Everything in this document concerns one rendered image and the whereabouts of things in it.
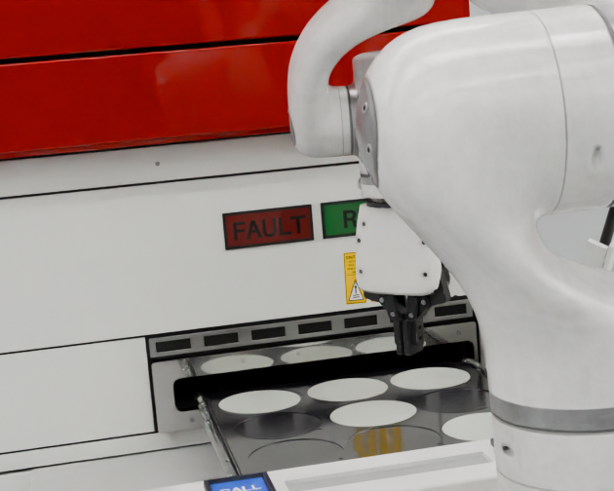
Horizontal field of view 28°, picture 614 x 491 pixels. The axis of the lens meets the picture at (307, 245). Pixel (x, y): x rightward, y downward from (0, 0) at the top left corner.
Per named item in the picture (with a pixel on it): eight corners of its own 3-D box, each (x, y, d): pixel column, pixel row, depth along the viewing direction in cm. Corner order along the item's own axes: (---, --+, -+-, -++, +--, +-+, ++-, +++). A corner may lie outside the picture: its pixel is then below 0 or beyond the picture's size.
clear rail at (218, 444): (193, 401, 157) (191, 391, 157) (204, 400, 158) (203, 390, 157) (233, 501, 121) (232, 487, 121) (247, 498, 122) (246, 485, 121)
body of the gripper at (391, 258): (341, 195, 134) (349, 294, 136) (422, 195, 128) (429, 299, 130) (378, 186, 140) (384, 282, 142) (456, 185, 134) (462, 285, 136)
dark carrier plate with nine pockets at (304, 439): (206, 398, 156) (205, 394, 156) (462, 363, 163) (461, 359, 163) (246, 488, 123) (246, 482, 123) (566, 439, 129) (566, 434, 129)
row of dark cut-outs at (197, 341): (150, 357, 159) (148, 338, 159) (471, 316, 167) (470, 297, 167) (150, 358, 158) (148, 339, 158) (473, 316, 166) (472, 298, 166)
